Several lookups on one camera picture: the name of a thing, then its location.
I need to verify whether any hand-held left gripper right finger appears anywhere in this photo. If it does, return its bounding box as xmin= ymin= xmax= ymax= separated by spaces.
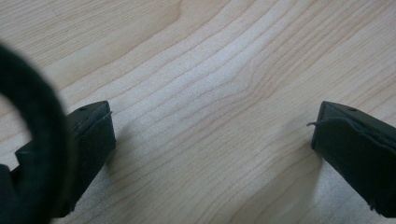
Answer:
xmin=306 ymin=100 xmax=396 ymax=218

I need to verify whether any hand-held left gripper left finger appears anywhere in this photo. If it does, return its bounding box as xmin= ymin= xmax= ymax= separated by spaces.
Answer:
xmin=14 ymin=100 xmax=117 ymax=218

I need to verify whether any black cable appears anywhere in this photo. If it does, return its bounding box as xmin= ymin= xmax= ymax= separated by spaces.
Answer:
xmin=0 ymin=42 xmax=78 ymax=224

